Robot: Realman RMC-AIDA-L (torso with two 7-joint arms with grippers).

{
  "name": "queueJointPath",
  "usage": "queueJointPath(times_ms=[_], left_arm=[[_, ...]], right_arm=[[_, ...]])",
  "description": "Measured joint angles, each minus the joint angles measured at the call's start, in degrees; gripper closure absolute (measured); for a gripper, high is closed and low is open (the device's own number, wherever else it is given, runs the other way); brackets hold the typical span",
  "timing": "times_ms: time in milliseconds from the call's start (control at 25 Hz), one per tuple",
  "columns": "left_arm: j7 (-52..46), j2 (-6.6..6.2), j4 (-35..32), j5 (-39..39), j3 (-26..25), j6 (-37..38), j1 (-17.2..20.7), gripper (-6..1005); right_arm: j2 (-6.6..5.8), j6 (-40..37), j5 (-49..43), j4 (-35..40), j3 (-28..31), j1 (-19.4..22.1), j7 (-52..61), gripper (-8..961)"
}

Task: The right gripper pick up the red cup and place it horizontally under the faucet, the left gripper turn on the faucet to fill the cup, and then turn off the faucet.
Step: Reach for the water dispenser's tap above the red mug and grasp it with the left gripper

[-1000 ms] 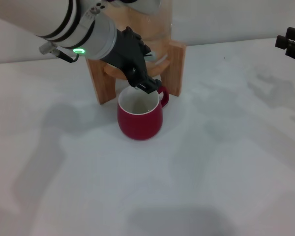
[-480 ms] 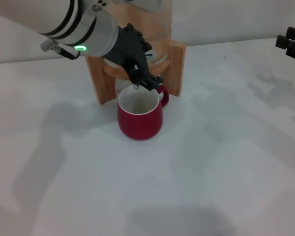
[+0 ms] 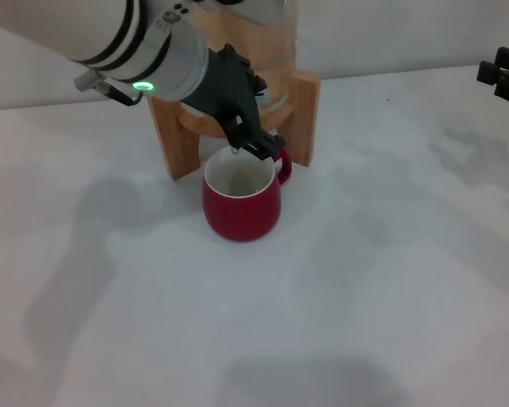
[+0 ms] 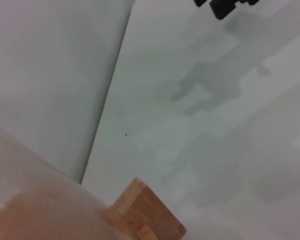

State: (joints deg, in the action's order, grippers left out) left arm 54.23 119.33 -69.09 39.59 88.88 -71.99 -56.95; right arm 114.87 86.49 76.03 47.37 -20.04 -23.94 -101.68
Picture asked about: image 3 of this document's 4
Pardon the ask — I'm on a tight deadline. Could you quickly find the thin black left cable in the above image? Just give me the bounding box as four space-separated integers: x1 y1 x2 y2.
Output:
74 70 146 107

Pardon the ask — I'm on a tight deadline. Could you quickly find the wooden dispenser stand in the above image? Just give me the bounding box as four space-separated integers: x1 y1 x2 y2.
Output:
147 70 322 182

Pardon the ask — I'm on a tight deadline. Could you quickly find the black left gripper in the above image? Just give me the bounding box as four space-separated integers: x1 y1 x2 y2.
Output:
182 44 288 161

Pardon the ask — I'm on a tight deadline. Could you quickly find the clear glass dispenser jar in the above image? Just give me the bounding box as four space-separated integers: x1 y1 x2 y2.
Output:
201 0 300 128

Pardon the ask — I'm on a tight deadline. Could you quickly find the red ceramic cup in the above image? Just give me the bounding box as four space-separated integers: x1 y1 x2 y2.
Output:
201 148 293 243

